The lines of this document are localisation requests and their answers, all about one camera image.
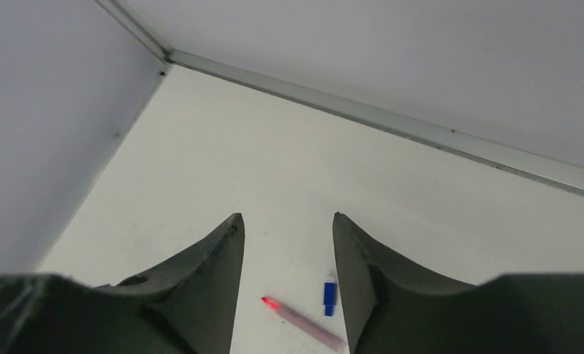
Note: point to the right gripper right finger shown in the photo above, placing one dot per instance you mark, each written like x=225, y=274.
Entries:
x=392, y=304

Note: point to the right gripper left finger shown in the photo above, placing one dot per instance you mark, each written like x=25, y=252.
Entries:
x=185, y=304

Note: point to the blue pen cap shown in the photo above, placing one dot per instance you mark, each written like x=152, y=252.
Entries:
x=329, y=298

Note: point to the pink pen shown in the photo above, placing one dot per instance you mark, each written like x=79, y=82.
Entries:
x=306, y=325

